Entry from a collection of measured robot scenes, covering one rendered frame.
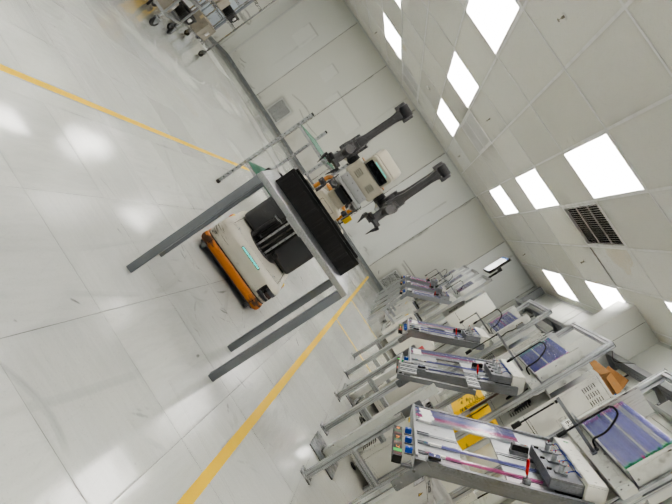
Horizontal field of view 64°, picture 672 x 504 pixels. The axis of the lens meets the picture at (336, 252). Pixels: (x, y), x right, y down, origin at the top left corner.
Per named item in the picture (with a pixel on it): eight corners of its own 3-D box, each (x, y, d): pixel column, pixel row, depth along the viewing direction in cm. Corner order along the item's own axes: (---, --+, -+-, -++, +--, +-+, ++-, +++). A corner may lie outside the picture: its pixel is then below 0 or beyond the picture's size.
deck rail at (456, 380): (408, 377, 360) (410, 368, 360) (408, 376, 362) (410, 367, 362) (517, 396, 352) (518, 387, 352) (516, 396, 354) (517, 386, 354)
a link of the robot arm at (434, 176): (450, 175, 334) (440, 160, 332) (452, 176, 328) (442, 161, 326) (392, 214, 339) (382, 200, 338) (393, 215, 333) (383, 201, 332)
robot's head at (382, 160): (371, 155, 363) (386, 146, 351) (388, 181, 365) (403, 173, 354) (360, 164, 353) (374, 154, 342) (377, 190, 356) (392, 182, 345)
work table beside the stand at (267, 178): (159, 250, 299) (275, 168, 290) (232, 349, 308) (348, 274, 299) (125, 266, 255) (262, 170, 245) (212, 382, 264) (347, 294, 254)
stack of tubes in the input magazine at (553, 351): (534, 372, 354) (570, 351, 350) (518, 355, 404) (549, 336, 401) (545, 388, 353) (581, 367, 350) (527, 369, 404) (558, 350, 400)
